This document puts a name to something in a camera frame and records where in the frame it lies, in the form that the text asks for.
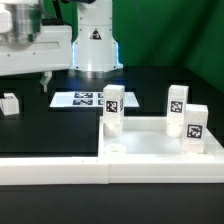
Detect white square tabletop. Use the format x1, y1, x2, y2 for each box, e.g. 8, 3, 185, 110
98, 117, 224, 159

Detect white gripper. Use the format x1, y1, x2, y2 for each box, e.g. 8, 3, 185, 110
0, 25, 72, 92

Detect white U-shaped obstacle fence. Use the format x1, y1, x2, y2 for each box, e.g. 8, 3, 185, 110
0, 145, 224, 185

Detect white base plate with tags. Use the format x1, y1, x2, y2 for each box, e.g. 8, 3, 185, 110
49, 91, 140, 109

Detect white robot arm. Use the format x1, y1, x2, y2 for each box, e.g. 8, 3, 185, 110
0, 0, 123, 85

